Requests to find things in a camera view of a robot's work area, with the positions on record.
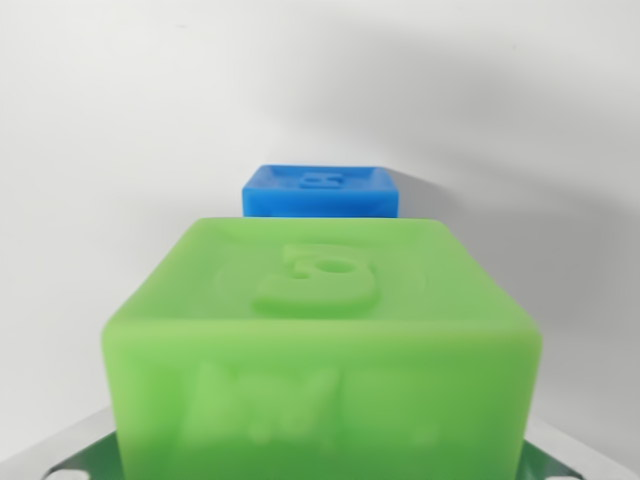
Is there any black-tipped silver gripper left finger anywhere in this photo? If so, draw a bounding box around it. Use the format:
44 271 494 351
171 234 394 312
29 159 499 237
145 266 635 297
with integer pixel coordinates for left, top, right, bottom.
0 405 126 480

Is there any black-tipped silver gripper right finger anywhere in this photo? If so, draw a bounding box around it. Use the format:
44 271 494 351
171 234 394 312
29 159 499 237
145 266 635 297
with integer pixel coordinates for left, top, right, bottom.
514 412 640 480

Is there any green embossed cube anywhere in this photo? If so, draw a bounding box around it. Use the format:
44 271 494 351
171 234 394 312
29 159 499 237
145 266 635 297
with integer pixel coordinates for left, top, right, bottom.
99 216 545 480

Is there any blue embossed cube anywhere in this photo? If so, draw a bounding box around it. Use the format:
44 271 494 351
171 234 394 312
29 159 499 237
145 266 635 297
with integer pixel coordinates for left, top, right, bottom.
241 163 403 221

